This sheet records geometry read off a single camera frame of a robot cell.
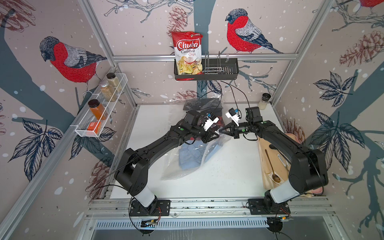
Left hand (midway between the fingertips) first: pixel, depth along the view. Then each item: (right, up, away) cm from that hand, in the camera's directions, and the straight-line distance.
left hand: (219, 132), depth 78 cm
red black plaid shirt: (+5, +4, +26) cm, 27 cm away
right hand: (+1, +1, +2) cm, 3 cm away
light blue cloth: (-15, -16, +12) cm, 25 cm away
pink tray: (+55, -6, +20) cm, 59 cm away
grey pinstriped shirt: (-7, +17, +40) cm, 44 cm away
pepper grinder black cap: (+41, +23, +33) cm, 57 cm away
